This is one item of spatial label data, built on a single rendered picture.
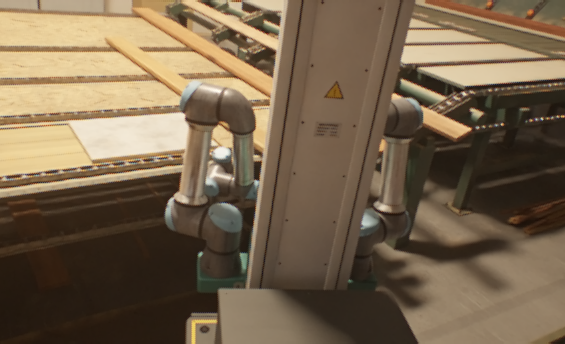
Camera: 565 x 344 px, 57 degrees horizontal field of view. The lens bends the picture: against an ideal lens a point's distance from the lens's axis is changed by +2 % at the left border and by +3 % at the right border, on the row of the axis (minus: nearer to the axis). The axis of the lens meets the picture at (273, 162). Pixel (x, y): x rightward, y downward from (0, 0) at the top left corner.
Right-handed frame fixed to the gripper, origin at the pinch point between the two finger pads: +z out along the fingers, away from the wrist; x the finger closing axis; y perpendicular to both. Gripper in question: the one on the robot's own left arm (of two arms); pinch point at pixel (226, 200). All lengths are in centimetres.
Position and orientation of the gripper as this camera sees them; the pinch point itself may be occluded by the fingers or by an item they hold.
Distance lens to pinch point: 225.2
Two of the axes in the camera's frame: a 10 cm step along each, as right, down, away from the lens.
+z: 0.0, 6.6, 7.5
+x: -10.0, 0.1, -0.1
